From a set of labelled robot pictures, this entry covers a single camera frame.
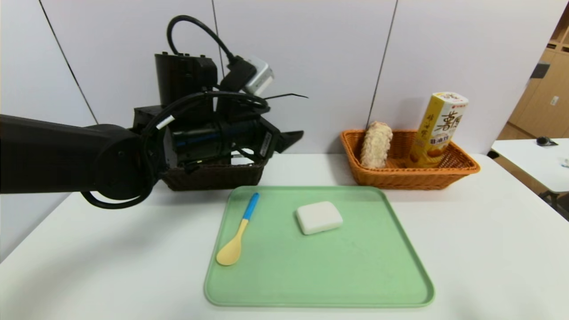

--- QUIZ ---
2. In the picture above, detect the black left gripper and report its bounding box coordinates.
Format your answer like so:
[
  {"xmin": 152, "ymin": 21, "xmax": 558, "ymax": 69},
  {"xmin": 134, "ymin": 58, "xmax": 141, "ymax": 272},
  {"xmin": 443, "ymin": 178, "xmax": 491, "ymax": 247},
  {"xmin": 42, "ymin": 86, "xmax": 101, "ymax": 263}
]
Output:
[{"xmin": 220, "ymin": 116, "xmax": 304, "ymax": 162}]

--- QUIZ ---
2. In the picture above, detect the small white rectangular block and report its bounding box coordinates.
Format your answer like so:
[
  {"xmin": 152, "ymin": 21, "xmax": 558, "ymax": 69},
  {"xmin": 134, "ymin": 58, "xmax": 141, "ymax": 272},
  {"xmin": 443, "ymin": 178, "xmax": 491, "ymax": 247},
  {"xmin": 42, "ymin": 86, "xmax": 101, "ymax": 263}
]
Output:
[{"xmin": 296, "ymin": 201, "xmax": 344, "ymax": 236}]

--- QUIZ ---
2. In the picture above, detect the striped brown bread loaf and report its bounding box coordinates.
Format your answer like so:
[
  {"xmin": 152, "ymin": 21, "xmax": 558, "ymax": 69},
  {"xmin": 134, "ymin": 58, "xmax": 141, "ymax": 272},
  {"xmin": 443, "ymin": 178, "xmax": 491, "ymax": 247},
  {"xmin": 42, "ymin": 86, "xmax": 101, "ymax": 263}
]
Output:
[{"xmin": 360, "ymin": 121, "xmax": 394, "ymax": 169}]

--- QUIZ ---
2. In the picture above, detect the blue-handled yellow spoon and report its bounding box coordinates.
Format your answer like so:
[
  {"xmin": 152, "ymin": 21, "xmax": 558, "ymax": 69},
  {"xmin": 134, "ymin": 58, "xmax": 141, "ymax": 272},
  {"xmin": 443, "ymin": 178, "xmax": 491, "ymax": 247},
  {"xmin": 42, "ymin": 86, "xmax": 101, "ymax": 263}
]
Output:
[{"xmin": 216, "ymin": 192, "xmax": 260, "ymax": 266}]

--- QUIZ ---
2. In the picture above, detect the yellow hexagonal snack box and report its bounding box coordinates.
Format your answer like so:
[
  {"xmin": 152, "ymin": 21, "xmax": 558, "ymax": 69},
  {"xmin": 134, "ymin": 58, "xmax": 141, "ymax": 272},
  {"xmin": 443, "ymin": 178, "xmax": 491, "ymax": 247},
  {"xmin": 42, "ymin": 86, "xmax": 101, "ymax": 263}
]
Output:
[{"xmin": 409, "ymin": 92, "xmax": 469, "ymax": 168}]

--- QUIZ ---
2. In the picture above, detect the dark brown wicker basket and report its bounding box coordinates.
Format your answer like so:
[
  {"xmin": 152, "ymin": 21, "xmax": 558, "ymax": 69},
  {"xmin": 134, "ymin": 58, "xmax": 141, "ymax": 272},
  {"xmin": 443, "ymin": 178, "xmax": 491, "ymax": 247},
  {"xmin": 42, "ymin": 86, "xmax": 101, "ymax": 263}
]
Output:
[{"xmin": 159, "ymin": 153, "xmax": 268, "ymax": 192}]

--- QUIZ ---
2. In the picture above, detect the orange wicker basket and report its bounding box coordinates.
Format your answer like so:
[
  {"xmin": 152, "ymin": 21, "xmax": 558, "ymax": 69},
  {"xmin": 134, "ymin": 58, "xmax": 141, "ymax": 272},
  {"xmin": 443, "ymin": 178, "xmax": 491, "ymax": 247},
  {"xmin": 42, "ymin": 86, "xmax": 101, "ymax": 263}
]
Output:
[{"xmin": 341, "ymin": 129, "xmax": 481, "ymax": 190}]

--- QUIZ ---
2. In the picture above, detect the light green plastic tray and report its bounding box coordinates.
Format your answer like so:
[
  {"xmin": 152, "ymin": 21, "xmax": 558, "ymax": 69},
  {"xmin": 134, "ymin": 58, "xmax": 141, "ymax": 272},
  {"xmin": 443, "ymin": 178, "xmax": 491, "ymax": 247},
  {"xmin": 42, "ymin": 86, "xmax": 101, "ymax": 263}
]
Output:
[{"xmin": 204, "ymin": 185, "xmax": 435, "ymax": 308}]

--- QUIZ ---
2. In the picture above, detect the white side table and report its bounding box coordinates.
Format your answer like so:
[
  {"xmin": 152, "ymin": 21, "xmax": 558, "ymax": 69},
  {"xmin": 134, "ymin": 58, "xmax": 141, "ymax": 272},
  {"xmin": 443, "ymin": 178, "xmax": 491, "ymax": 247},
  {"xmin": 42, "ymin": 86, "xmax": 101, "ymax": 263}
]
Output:
[{"xmin": 491, "ymin": 138, "xmax": 569, "ymax": 221}]

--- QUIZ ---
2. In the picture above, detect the light wooden cabinet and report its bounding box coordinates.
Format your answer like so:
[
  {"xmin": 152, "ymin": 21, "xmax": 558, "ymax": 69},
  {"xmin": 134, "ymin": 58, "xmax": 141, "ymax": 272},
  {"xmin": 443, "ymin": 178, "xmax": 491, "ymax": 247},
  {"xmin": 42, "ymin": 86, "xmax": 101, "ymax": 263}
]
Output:
[{"xmin": 497, "ymin": 4, "xmax": 569, "ymax": 139}]

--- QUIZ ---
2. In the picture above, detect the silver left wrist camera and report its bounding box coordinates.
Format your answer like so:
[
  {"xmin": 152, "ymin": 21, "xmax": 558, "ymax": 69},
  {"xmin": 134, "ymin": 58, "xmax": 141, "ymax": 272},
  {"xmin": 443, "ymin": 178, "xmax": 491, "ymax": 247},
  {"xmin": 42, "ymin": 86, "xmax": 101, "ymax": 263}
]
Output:
[{"xmin": 244, "ymin": 56, "xmax": 275, "ymax": 96}]

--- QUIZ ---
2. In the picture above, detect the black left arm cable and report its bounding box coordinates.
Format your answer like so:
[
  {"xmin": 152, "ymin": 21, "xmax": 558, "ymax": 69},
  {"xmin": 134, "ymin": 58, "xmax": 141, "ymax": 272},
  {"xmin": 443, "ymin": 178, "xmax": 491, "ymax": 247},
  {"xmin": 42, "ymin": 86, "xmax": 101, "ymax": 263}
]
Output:
[{"xmin": 81, "ymin": 15, "xmax": 309, "ymax": 210}]

